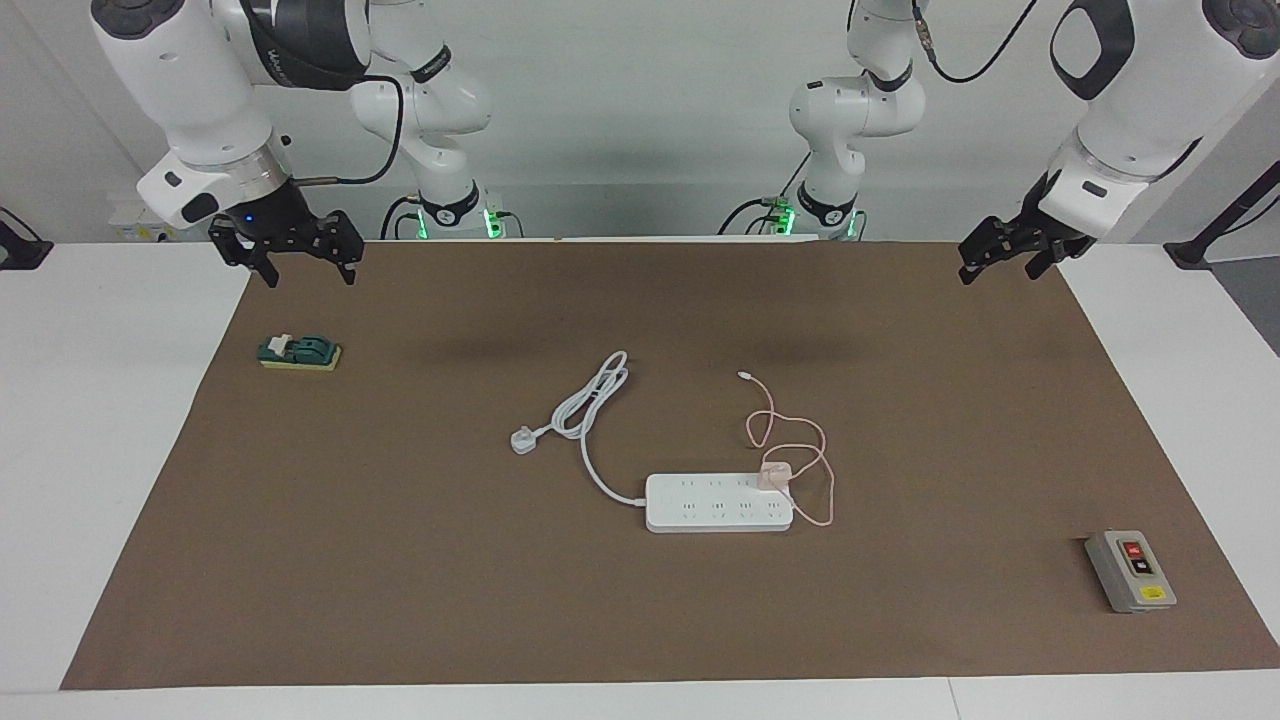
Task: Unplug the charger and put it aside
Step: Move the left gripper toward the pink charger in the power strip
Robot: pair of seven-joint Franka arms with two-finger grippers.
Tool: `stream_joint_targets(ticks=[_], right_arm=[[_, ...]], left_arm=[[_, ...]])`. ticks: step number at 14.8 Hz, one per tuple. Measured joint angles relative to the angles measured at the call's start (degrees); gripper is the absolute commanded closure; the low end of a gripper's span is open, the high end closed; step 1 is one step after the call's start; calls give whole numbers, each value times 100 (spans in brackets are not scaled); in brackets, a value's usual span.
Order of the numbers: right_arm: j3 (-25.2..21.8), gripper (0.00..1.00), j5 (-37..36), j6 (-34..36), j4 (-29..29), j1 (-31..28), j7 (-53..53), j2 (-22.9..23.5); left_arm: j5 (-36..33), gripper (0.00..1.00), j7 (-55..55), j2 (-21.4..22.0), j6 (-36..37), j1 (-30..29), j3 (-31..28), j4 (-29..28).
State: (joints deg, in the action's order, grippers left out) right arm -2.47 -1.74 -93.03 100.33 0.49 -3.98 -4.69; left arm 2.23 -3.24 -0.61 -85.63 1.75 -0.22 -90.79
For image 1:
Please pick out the green knife switch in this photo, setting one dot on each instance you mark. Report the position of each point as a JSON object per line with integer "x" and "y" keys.
{"x": 300, "y": 352}

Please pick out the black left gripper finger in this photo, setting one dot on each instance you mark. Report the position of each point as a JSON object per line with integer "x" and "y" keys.
{"x": 975, "y": 262}
{"x": 1042, "y": 266}

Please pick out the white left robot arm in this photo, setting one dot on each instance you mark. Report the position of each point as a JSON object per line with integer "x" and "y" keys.
{"x": 1150, "y": 110}

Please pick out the pink charger adapter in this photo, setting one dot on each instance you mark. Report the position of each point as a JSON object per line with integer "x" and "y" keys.
{"x": 773, "y": 478}

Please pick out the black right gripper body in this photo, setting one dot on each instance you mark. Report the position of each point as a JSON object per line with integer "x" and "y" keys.
{"x": 285, "y": 228}

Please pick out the black clamp stand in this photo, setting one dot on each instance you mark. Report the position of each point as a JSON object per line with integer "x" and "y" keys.
{"x": 20, "y": 255}

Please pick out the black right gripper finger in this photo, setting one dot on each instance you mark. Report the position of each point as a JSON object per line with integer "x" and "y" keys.
{"x": 347, "y": 268}
{"x": 270, "y": 272}

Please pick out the white wall socket box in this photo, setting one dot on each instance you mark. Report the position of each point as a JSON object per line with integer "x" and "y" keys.
{"x": 135, "y": 225}

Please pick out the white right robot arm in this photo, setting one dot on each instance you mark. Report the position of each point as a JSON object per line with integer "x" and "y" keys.
{"x": 200, "y": 80}

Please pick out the grey on-off switch box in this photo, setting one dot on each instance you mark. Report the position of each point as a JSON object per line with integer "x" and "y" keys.
{"x": 1130, "y": 575}

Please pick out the brown table mat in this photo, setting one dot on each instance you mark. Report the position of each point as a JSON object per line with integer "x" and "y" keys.
{"x": 640, "y": 600}

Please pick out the black angled stand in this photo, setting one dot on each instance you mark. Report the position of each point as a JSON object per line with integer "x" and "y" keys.
{"x": 1190, "y": 252}

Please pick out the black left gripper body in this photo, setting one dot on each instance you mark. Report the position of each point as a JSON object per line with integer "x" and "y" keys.
{"x": 1040, "y": 238}

